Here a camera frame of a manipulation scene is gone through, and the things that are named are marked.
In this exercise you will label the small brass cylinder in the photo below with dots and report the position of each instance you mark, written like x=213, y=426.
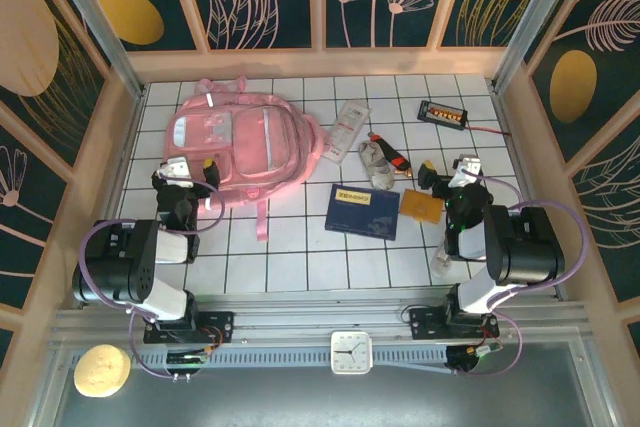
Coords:
x=404, y=173

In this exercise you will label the yellow-brown wallet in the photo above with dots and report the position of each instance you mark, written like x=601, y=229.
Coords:
x=422, y=206

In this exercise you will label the pink backpack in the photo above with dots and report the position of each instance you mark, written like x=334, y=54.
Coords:
x=250, y=147

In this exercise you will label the clear wrapper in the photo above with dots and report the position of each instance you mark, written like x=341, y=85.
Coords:
x=375, y=167

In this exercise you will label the dark blue notebook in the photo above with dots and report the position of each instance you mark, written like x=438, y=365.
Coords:
x=362, y=212

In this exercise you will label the clear plastic stationery package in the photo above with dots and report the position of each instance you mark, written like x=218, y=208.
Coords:
x=345, y=129

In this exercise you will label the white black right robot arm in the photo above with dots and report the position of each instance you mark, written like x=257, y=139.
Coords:
x=475, y=297

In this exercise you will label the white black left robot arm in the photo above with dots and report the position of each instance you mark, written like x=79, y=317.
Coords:
x=170, y=299

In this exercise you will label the black charger board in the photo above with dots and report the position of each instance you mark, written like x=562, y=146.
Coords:
x=442, y=114

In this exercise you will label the black controller module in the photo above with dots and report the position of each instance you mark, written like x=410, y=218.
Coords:
x=462, y=359
x=187, y=359

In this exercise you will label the round yellow sponge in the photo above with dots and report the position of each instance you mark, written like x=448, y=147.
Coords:
x=102, y=372

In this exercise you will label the white square clock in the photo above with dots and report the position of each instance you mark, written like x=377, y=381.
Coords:
x=351, y=352

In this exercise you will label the grey metal plate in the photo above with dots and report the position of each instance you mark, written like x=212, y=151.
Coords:
x=300, y=402

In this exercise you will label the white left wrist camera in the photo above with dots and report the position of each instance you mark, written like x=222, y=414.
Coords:
x=176, y=167

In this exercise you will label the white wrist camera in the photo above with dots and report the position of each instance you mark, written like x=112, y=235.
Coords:
x=469, y=166
x=176, y=167

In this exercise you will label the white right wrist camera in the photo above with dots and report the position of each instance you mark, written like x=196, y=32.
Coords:
x=469, y=166

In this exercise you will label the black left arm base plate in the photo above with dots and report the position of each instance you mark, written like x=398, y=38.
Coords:
x=220, y=327

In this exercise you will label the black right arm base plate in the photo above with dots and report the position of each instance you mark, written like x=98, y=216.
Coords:
x=425, y=324

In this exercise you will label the aluminium mounting rail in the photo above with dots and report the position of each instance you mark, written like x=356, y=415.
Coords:
x=310, y=319

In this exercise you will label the aluminium frame post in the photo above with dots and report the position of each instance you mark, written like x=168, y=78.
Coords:
x=96, y=22
x=534, y=22

